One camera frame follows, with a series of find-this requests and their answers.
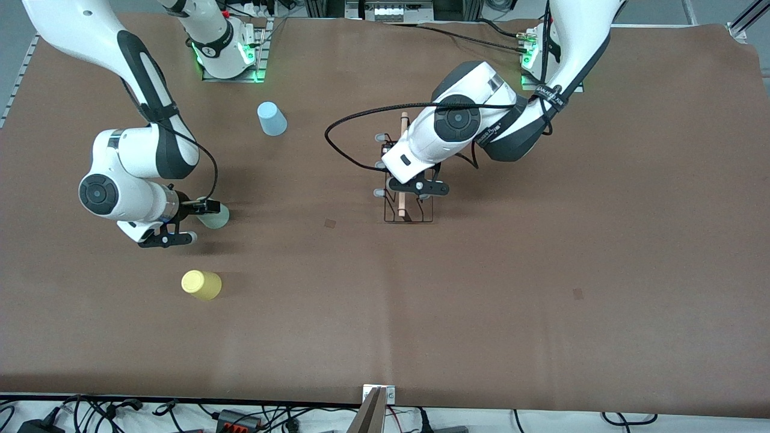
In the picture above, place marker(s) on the black power brick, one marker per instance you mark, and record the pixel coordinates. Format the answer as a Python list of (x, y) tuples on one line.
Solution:
[(39, 427)]

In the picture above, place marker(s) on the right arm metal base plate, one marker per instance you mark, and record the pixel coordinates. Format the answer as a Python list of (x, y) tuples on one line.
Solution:
[(260, 54)]

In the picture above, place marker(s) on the black orange power adapter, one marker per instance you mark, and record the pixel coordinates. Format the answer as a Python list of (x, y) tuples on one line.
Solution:
[(239, 420)]

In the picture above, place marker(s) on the light blue plastic cup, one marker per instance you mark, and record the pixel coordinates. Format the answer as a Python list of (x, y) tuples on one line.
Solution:
[(272, 119)]

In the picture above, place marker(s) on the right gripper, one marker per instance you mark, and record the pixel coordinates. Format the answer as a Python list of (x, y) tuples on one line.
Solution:
[(189, 206)]

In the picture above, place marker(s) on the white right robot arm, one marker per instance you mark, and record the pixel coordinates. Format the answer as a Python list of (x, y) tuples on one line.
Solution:
[(66, 24)]

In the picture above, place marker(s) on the pale green plastic cup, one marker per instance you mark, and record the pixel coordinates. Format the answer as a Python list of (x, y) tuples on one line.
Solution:
[(218, 221)]

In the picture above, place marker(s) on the white power strip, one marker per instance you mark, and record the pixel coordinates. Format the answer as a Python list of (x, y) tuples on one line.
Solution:
[(257, 7)]

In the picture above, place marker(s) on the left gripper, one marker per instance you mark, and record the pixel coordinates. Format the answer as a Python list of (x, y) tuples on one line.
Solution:
[(385, 147)]

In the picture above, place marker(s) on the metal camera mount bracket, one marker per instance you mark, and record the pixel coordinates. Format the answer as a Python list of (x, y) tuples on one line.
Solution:
[(370, 412)]

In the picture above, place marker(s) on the brown table cover sheet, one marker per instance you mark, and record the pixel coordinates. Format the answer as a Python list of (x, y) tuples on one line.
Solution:
[(481, 331)]

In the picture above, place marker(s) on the grey metal equipment rack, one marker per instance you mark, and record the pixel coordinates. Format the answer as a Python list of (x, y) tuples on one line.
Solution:
[(391, 9)]

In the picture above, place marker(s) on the yellow plastic cup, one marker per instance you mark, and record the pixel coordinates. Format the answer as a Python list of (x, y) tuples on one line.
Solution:
[(201, 285)]

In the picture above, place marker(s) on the aluminium table edge rail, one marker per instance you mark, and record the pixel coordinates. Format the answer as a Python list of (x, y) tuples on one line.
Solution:
[(746, 18), (18, 78)]

